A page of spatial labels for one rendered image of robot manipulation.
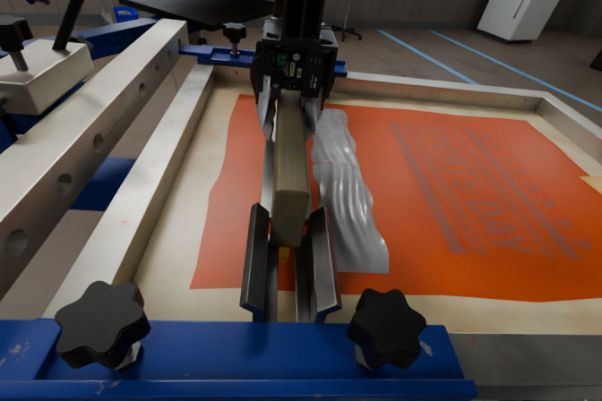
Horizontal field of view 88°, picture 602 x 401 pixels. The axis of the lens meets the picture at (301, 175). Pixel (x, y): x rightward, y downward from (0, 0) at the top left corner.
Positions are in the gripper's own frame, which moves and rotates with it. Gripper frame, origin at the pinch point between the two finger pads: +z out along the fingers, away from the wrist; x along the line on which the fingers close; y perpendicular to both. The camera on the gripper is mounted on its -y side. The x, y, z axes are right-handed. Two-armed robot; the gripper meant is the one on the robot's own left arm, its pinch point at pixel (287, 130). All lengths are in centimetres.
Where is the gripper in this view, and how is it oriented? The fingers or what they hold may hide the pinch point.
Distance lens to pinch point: 42.7
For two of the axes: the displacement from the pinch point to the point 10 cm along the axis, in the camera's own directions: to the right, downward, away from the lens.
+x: 9.9, 0.7, 1.1
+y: 0.4, 6.5, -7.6
